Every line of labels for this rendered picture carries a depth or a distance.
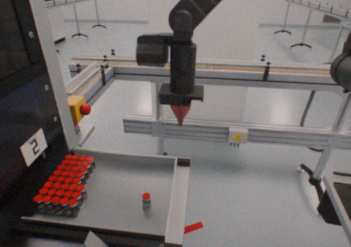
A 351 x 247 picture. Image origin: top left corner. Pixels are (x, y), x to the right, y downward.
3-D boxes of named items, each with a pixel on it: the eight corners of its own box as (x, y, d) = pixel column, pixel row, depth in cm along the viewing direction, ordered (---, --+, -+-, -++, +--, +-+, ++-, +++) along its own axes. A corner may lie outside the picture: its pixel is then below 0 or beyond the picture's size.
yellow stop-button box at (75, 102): (60, 122, 84) (55, 104, 80) (69, 111, 90) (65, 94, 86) (79, 123, 83) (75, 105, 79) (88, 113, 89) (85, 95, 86)
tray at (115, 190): (25, 227, 57) (21, 218, 55) (75, 157, 79) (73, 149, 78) (165, 245, 53) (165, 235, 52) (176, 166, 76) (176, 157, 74)
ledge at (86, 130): (45, 144, 88) (44, 140, 88) (63, 125, 100) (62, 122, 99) (80, 147, 87) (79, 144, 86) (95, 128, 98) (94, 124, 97)
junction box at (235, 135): (227, 142, 157) (229, 131, 153) (227, 138, 161) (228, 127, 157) (246, 144, 156) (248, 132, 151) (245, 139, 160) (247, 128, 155)
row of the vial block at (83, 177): (61, 215, 60) (57, 203, 57) (90, 167, 75) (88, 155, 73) (69, 217, 59) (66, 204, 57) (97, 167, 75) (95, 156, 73)
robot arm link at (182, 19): (192, 10, 44) (194, 9, 51) (131, 8, 45) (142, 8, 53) (188, 74, 48) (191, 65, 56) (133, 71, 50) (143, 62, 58)
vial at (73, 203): (70, 217, 59) (66, 204, 57) (74, 209, 61) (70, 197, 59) (78, 218, 59) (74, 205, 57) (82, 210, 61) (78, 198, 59)
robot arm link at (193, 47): (196, 43, 47) (198, 37, 52) (162, 41, 48) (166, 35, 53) (194, 76, 51) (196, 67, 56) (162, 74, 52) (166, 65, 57)
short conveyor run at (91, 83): (57, 151, 88) (46, 114, 80) (19, 147, 90) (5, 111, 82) (117, 80, 147) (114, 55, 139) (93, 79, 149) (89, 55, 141)
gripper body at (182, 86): (162, 89, 60) (162, 60, 56) (203, 91, 59) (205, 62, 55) (158, 101, 55) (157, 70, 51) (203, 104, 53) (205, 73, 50)
